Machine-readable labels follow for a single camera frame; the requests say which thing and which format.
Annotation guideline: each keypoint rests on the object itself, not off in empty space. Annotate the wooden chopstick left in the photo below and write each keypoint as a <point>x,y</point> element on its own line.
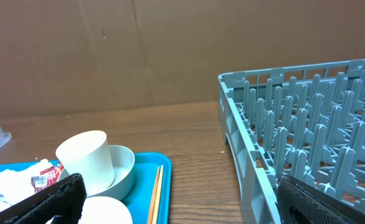
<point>152,201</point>

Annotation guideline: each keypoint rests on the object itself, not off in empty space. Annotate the grey small bowl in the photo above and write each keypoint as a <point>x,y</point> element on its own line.
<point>123,160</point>

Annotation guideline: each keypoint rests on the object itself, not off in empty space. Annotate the grey dishwasher rack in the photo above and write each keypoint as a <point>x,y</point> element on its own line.
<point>307,121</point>

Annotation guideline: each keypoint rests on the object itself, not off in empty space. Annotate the white paper cup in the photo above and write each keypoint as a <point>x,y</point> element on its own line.
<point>88,154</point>

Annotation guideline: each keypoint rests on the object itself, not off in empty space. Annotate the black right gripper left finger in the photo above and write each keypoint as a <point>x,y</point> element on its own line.
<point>61,203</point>

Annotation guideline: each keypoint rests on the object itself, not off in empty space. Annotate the red snack wrapper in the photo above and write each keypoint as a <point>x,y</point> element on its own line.
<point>47,177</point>

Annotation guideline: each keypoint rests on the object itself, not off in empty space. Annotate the large white tissue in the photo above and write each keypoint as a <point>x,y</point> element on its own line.
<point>16,186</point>

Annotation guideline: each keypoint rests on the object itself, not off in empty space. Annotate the teal plastic tray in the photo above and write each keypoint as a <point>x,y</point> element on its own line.
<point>138,198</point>

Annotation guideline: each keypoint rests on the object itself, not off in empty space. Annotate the wooden chopstick right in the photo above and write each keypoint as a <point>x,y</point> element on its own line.
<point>157,196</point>

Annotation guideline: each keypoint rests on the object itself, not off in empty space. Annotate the wooden chopstick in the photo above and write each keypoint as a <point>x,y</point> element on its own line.
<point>152,201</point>
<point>157,196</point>

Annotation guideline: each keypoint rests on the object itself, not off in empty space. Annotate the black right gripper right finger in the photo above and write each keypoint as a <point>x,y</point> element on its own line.
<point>298,202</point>

